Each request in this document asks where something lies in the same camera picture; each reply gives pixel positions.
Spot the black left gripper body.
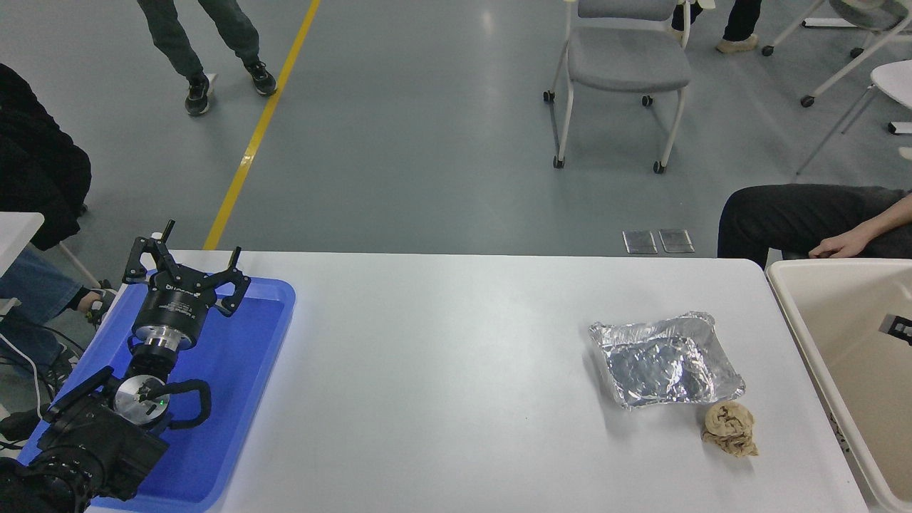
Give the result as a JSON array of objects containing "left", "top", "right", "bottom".
[{"left": 134, "top": 266, "right": 216, "bottom": 336}]

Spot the person's hand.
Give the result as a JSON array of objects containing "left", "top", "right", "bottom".
[{"left": 809, "top": 229, "right": 874, "bottom": 260}]

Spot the large pale bin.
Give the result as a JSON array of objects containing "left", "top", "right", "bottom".
[{"left": 766, "top": 258, "right": 912, "bottom": 513}]

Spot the blue plastic tray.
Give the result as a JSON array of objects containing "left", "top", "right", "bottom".
[{"left": 18, "top": 267, "right": 296, "bottom": 513}]

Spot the white side table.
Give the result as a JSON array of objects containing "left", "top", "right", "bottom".
[{"left": 0, "top": 212, "right": 100, "bottom": 287}]

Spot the seated person beside bin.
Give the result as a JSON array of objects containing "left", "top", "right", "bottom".
[{"left": 717, "top": 184, "right": 912, "bottom": 270}]

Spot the seated person with jeans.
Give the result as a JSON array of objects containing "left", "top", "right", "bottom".
[{"left": 0, "top": 63, "right": 118, "bottom": 442}]

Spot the crumpled tan paper ball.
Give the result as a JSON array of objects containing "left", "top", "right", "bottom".
[{"left": 701, "top": 400, "right": 759, "bottom": 457}]

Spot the standing person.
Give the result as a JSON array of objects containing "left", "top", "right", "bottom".
[{"left": 135, "top": 0, "right": 277, "bottom": 117}]

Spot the crinkled foil tray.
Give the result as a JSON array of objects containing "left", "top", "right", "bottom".
[{"left": 589, "top": 311, "right": 747, "bottom": 411}]

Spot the small white round table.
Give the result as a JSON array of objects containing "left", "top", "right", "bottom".
[{"left": 797, "top": 60, "right": 912, "bottom": 175}]

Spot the white-framed wheeled chair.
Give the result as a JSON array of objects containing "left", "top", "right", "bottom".
[{"left": 761, "top": 0, "right": 912, "bottom": 108}]

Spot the walking person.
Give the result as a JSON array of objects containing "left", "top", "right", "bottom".
[{"left": 670, "top": 0, "right": 763, "bottom": 54}]

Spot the grey wheeled chair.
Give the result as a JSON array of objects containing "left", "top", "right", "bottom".
[{"left": 543, "top": 0, "right": 693, "bottom": 175}]

